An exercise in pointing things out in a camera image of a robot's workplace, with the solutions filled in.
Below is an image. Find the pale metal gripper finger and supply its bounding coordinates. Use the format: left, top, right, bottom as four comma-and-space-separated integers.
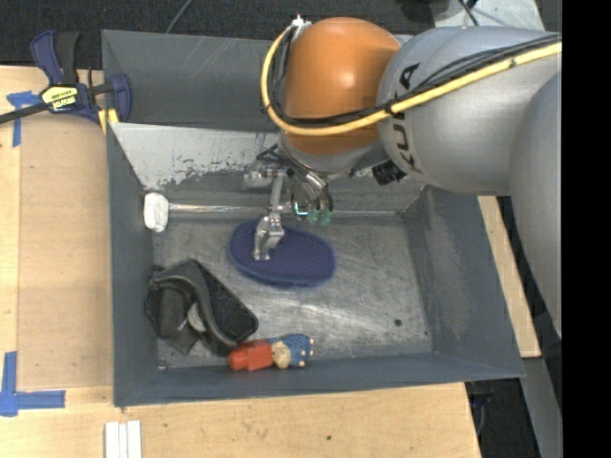
264, 213, 286, 260
253, 216, 271, 261

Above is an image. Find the grey metal bin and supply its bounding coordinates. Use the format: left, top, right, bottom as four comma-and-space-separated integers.
99, 29, 527, 407

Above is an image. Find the white lump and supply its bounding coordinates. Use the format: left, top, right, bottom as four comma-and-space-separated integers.
142, 192, 171, 234

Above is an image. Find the dark blue oval pad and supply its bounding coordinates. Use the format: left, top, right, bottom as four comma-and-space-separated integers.
227, 219, 338, 288

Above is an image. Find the red and blue toy figure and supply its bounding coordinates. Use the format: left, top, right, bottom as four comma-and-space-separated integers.
226, 333, 316, 373

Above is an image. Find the black sandal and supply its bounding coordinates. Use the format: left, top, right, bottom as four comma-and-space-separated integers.
143, 257, 261, 358

